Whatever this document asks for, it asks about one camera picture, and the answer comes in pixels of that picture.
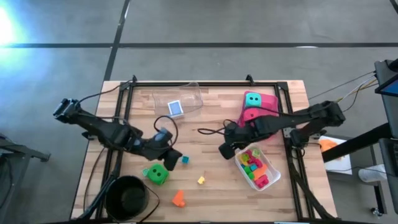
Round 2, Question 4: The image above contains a grey cable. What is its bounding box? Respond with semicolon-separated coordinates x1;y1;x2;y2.
307;70;377;101

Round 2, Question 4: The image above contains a red foam die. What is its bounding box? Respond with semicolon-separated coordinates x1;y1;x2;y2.
242;107;265;124

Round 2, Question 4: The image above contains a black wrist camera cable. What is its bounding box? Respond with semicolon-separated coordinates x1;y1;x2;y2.
153;115;179;147
197;119;229;136

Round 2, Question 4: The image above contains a green foam die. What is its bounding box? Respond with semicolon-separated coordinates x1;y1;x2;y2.
146;163;170;187

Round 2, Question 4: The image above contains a white shoe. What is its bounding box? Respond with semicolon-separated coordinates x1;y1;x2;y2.
357;166;389;184

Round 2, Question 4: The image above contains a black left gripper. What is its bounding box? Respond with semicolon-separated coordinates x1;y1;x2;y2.
139;139;183;171

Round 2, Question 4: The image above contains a white tray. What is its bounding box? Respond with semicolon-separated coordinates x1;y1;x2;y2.
317;135;353;175

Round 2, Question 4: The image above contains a dark laptop blue screen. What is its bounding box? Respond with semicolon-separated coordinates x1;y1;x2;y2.
374;58;398;97

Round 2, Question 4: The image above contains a grey metal stand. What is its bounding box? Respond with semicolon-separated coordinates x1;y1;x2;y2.
0;133;51;218

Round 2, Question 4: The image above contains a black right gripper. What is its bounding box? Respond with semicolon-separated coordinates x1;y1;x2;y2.
218;121;259;161

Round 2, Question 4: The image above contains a long orange toy brick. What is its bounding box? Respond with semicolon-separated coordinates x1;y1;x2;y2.
253;164;269;180

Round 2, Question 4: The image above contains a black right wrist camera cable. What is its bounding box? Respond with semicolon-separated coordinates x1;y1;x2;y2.
197;119;229;136

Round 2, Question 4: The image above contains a white cable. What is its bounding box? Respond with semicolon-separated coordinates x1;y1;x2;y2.
337;76;379;103

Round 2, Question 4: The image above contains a clear plastic bin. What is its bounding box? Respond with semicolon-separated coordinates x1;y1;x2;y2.
151;81;205;121

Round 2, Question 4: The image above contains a pink plastic bin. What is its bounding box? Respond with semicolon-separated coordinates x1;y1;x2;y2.
238;90;280;139

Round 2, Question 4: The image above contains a black table rig frame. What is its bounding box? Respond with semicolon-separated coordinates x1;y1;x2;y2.
95;74;340;222

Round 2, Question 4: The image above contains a red tall-stud toy brick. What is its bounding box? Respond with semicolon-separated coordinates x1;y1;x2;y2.
248;150;264;168
254;174;271;189

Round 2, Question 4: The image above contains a blue white card box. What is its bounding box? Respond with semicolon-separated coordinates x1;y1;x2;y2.
167;99;185;119

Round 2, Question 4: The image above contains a teal foam die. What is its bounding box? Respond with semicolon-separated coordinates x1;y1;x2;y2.
244;92;262;109

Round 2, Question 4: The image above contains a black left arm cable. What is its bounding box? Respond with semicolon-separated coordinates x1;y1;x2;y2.
77;82;125;105

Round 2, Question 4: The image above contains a white plastic bin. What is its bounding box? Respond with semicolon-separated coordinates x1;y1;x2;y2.
234;145;282;192

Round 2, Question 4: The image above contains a black left wrist camera cable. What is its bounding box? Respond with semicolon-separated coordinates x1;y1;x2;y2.
153;115;179;147

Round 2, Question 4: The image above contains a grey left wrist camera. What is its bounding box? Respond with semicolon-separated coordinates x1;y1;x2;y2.
154;127;174;144

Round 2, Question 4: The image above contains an orange object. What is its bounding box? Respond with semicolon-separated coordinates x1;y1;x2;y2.
319;139;339;154

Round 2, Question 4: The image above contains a black round bucket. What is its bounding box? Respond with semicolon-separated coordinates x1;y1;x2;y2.
104;175;149;222

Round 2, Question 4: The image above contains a black stand bar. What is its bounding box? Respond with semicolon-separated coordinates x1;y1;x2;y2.
322;123;393;163

